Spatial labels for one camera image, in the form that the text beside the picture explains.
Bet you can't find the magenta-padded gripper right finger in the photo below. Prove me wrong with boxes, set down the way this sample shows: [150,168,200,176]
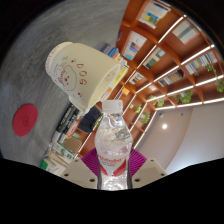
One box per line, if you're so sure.
[128,148,168,189]

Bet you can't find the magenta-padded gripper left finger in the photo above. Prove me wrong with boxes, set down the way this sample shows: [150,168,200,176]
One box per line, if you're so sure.
[60,148,101,190]

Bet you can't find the clear red-labelled water bottle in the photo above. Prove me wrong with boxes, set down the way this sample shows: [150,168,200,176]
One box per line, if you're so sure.
[94,99,134,191]

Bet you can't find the green-white cardboard box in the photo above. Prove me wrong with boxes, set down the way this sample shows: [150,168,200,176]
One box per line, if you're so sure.
[39,159,65,177]

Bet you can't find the flat round red coaster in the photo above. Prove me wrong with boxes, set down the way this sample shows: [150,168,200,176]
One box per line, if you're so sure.
[12,103,39,138]

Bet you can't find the cream printed cup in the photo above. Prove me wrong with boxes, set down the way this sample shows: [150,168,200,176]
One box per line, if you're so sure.
[44,41,122,116]

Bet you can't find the stack of colourful books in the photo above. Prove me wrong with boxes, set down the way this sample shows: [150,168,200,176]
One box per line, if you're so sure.
[99,43,130,101]

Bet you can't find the wooden wall shelf unit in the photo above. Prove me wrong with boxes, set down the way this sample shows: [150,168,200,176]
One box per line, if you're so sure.
[71,0,224,161]

